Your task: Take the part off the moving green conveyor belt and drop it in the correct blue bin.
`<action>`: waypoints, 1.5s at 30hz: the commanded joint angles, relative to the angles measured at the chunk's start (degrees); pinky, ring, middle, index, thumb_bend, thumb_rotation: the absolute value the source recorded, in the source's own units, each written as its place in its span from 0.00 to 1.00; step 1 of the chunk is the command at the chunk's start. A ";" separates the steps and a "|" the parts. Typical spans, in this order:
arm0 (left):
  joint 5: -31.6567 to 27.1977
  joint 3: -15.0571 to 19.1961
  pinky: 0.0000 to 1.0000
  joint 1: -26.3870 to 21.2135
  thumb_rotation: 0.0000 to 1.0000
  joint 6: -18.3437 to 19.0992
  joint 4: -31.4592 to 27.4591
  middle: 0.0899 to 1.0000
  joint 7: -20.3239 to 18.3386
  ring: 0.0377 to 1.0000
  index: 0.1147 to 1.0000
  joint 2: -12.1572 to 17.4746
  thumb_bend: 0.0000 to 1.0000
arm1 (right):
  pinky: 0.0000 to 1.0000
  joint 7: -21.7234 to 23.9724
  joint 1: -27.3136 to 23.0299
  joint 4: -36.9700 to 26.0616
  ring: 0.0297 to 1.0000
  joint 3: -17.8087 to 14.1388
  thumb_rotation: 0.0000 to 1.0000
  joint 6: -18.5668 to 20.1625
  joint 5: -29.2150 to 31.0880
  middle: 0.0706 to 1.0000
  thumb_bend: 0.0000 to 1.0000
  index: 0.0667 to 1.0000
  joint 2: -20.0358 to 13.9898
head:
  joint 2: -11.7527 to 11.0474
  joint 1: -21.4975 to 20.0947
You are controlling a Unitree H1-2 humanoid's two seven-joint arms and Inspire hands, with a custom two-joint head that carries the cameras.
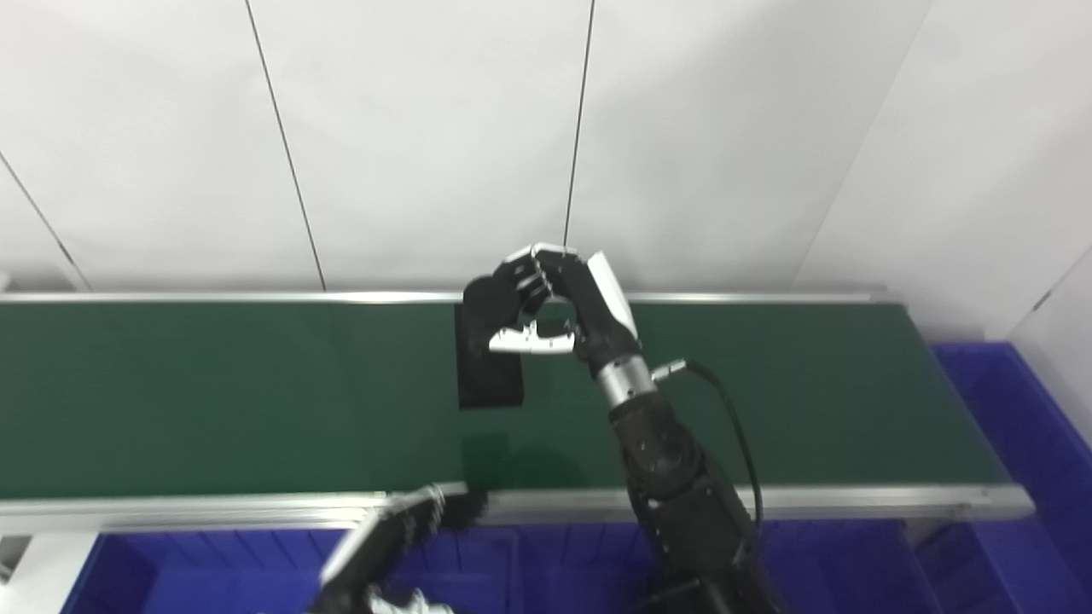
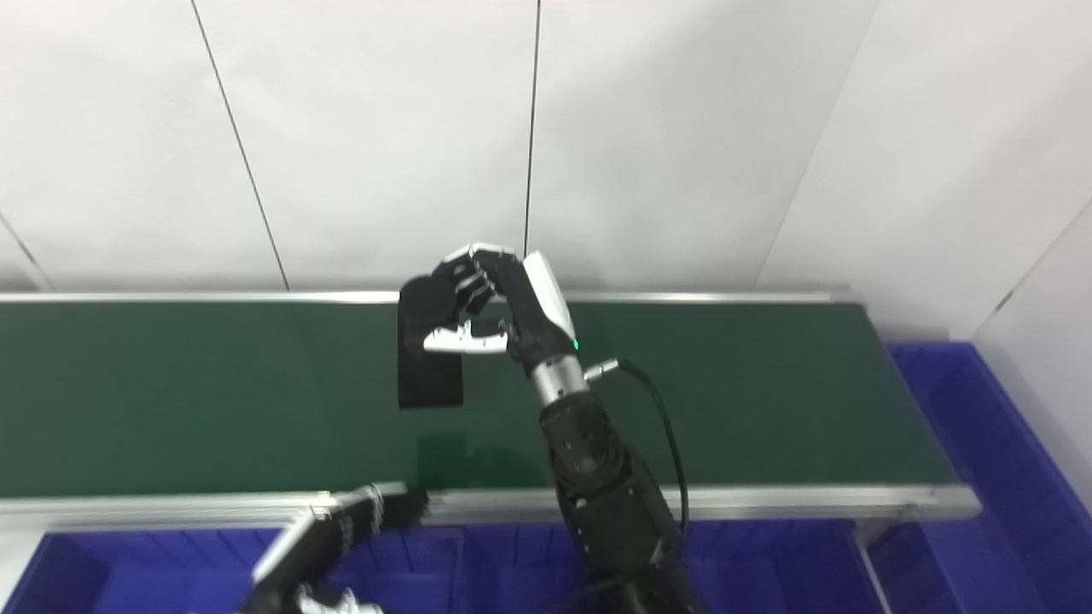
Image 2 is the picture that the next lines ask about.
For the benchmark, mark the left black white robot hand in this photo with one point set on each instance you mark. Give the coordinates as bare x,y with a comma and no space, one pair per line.
324,537

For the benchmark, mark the green conveyor belt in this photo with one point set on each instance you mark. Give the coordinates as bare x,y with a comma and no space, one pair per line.
768,501
213,401

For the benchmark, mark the blue plastic bin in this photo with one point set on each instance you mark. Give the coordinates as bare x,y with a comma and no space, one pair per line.
768,571
981,477
171,571

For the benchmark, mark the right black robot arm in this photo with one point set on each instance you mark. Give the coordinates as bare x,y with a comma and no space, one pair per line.
606,495

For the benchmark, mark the black cylinder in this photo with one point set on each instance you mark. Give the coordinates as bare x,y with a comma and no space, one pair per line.
431,379

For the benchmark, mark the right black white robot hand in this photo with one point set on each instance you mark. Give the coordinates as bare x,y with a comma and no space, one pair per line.
537,315

